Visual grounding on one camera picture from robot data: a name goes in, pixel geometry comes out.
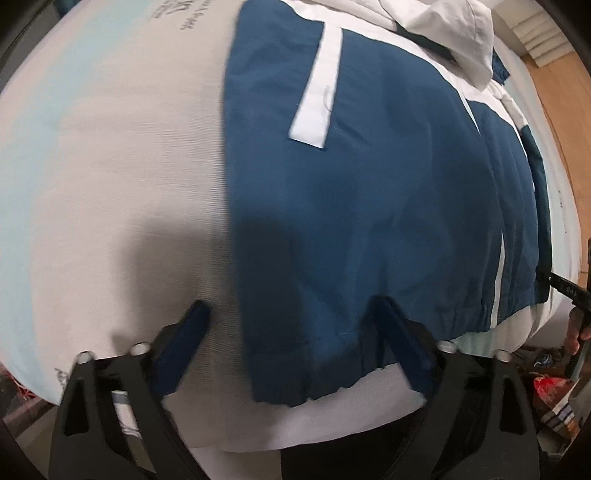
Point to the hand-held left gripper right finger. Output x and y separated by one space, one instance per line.
406 350

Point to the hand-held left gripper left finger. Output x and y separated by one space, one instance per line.
182 350

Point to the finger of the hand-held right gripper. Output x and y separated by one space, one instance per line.
547 278

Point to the white and blue hooded jacket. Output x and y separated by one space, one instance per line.
369 184

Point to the person's right hand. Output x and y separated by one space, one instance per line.
577 330

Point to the red bag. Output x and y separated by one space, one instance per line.
551 392

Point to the striped cloth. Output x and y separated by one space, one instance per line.
561 417

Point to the wooden headboard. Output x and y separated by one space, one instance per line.
561 138

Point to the striped bed mattress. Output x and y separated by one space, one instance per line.
115 184

